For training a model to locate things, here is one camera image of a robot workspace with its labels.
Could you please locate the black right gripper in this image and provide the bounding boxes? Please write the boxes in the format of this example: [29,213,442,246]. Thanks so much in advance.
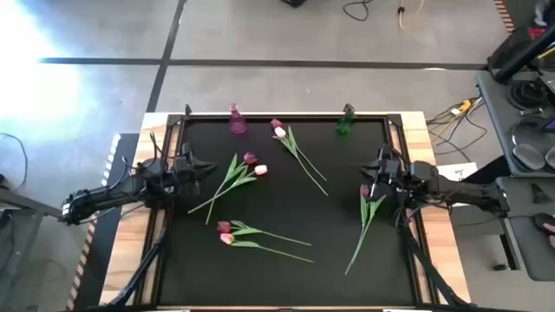
[355,145,413,205]

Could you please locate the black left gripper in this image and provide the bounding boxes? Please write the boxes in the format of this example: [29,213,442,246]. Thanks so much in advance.
[171,141,219,197]

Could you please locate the green glass vase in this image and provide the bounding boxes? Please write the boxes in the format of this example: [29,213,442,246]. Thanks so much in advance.
[336,108,356,135]

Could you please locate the purple glass vase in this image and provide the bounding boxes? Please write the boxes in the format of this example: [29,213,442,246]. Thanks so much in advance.
[228,102,248,135]

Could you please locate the white paper sheet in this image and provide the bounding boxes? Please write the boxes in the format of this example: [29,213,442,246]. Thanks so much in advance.
[435,161,480,183]

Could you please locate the black desk support beam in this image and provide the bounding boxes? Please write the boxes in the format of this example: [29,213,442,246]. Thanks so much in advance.
[463,154,512,185]

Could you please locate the black table mat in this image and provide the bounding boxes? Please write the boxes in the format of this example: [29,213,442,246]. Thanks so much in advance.
[158,117,417,307]

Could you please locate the black striped-edge floor mat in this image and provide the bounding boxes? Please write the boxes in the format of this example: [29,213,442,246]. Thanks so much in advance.
[67,132,142,311]

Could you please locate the black over-ear headphones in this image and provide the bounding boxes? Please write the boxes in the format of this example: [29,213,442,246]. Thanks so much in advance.
[510,116,555,172]

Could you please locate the dark grey desk top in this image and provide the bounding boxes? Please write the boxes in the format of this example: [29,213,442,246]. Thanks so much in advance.
[495,175,555,282]

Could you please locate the black computer mouse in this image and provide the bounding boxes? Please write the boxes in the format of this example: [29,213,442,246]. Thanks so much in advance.
[532,211,555,235]

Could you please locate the grey metal stand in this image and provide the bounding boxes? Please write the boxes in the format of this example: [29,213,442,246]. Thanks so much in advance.
[0,172,73,311]

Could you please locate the person's hand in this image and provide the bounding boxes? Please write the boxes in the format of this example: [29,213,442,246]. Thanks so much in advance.
[541,221,555,250]

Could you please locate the black pole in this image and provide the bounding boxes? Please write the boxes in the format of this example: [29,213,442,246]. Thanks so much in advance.
[487,23,555,84]

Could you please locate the orange black striped strip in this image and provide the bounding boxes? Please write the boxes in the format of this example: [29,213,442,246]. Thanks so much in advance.
[493,0,516,34]

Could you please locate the person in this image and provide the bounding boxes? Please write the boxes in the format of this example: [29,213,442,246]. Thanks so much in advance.
[532,0,555,28]

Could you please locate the black metal table frame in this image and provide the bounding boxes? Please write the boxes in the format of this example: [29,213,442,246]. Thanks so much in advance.
[134,111,434,309]

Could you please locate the yellow extension cable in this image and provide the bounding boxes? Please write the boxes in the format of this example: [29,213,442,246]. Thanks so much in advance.
[427,98,485,144]

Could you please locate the thin black floor cable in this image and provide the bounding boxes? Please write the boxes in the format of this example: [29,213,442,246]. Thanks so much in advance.
[427,101,489,157]

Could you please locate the black looped floor cable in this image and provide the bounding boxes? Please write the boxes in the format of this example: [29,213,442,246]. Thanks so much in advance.
[342,0,374,23]

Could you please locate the yellow floor cable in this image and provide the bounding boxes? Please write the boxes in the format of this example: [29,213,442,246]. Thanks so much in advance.
[396,0,426,30]

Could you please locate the coiled black cable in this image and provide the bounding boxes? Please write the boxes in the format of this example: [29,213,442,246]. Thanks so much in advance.
[506,79,548,112]

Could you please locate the thin dark cable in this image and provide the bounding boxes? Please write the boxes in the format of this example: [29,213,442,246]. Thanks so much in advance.
[0,132,29,194]

